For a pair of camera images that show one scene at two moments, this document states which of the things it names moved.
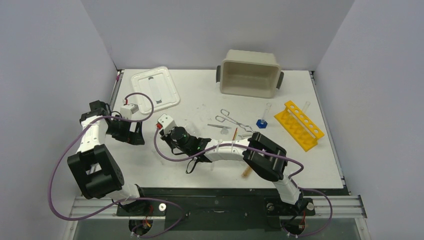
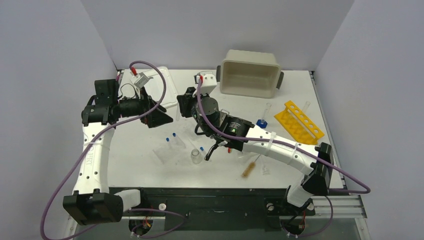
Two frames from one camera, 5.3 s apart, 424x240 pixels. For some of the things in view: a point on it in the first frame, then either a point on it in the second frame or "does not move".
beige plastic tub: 249,74 does not move
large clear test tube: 306,106 does not move
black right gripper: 166,139 → 185,105
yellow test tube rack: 304,131 does not move
